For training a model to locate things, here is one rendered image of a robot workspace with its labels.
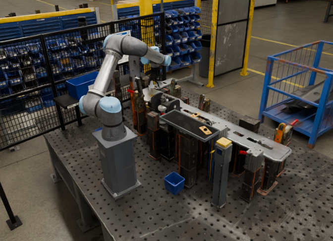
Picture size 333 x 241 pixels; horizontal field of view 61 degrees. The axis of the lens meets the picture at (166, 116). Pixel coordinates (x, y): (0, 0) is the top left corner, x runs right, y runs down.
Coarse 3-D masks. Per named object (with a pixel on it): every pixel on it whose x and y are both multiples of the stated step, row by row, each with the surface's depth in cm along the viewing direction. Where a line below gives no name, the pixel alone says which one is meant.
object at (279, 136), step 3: (282, 123) 176; (279, 126) 177; (282, 126) 176; (285, 126) 177; (279, 129) 177; (282, 129) 177; (279, 132) 178; (282, 132) 177; (276, 135) 180; (279, 135) 179; (282, 135) 179; (276, 138) 181; (279, 138) 179; (276, 141) 181; (279, 141) 179
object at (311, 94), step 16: (320, 48) 406; (272, 64) 351; (304, 80) 421; (304, 96) 346; (320, 96) 347; (272, 112) 384; (288, 112) 371; (304, 112) 382; (320, 112) 313; (304, 128) 345; (320, 128) 332
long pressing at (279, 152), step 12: (168, 96) 240; (192, 108) 220; (216, 120) 203; (228, 132) 189; (240, 132) 188; (252, 132) 188; (240, 144) 176; (252, 144) 176; (276, 144) 175; (264, 156) 166; (276, 156) 165
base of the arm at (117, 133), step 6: (108, 126) 162; (114, 126) 163; (120, 126) 165; (102, 132) 167; (108, 132) 164; (114, 132) 164; (120, 132) 165; (126, 132) 171; (108, 138) 164; (114, 138) 164; (120, 138) 166
